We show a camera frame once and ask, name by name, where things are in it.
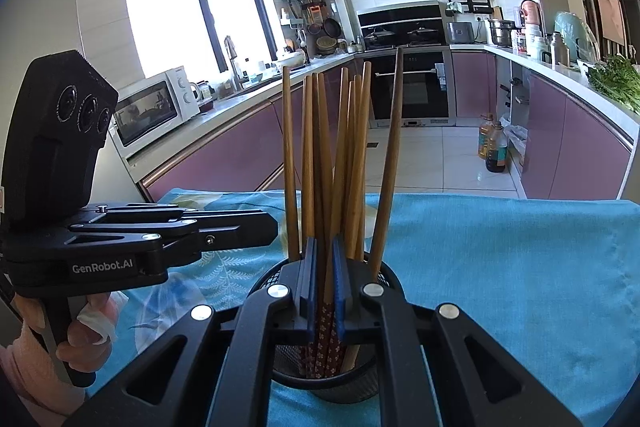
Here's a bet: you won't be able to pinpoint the person's left forearm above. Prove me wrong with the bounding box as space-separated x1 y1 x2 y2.
0 322 86 418

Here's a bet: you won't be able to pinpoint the chrome kitchen faucet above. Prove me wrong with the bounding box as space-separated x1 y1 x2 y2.
223 35 246 90

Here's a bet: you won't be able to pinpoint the dark lidded cooking pot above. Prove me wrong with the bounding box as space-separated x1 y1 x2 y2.
364 29 398 48
407 26 441 44

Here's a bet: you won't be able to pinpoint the white microwave oven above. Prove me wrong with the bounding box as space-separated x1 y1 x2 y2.
109 66 201 160

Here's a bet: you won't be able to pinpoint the white plastic bag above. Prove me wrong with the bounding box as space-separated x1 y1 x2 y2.
500 117 528 158

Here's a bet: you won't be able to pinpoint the bunch of leafy greens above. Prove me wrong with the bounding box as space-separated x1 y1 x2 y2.
586 54 640 115

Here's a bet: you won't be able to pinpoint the red-handled wooden chopstick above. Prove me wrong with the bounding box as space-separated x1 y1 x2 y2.
320 68 351 380

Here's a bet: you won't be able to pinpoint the black range hood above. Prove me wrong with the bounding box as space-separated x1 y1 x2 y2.
356 4 447 48

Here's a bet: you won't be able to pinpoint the purple lower kitchen cabinets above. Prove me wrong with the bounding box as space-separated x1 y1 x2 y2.
450 49 633 200
137 57 373 202

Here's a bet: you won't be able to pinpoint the built-in black oven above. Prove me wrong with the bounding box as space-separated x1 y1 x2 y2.
362 48 453 128

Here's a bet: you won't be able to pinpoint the bunch of wooden chopsticks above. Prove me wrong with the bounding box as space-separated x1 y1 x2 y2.
281 47 406 380

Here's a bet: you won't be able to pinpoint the stainless steel pot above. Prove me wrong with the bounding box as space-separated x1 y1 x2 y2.
487 19 516 48

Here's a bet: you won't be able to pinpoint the person's left hand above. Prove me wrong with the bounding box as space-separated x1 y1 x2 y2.
11 291 121 371

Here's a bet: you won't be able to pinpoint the blue floral tablecloth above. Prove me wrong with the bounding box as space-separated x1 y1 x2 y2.
85 188 640 427

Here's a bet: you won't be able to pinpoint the stainless steel flask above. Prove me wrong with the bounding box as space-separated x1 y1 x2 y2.
549 32 571 65

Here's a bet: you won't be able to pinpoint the large kitchen window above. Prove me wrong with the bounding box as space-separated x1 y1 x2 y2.
120 0 276 80

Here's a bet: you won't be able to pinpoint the teal countertop appliance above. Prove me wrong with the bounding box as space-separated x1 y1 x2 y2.
554 10 598 68

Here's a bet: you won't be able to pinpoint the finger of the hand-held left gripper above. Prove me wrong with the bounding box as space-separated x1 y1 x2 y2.
70 212 279 265
82 203 201 223

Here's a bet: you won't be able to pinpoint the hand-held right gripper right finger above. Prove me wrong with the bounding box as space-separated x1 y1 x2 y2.
332 238 583 427

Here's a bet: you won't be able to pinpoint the white casserole pot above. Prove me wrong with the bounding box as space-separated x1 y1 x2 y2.
275 49 306 68

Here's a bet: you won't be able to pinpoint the black mesh utensil holder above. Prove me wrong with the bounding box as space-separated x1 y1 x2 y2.
247 252 407 404

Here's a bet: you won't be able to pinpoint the silver box appliance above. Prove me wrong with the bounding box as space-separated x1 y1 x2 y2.
446 22 475 45

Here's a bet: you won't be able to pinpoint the dark sauce bottle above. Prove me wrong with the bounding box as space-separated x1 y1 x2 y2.
485 123 510 174

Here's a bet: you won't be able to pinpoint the white plastic containers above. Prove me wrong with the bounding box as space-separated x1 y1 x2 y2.
522 26 548 60

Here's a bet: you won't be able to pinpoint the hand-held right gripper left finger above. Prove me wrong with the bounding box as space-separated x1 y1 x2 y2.
62 237 319 427

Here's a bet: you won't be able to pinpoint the wall utensil rack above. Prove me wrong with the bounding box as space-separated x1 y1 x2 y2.
280 0 333 30

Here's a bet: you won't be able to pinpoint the pink thermos jug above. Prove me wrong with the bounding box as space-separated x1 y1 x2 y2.
520 0 542 28

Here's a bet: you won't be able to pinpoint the framed wall picture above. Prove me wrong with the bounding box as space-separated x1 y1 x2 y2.
594 0 627 42

